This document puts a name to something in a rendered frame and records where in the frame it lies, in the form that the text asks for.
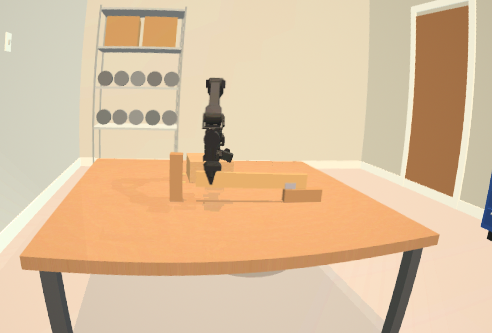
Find long wooden rail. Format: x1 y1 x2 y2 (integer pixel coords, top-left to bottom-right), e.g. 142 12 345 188
196 171 308 189

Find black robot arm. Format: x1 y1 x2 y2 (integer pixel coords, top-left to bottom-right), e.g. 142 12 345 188
202 78 233 163

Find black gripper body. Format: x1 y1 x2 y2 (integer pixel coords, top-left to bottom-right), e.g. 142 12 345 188
202 144 222 171

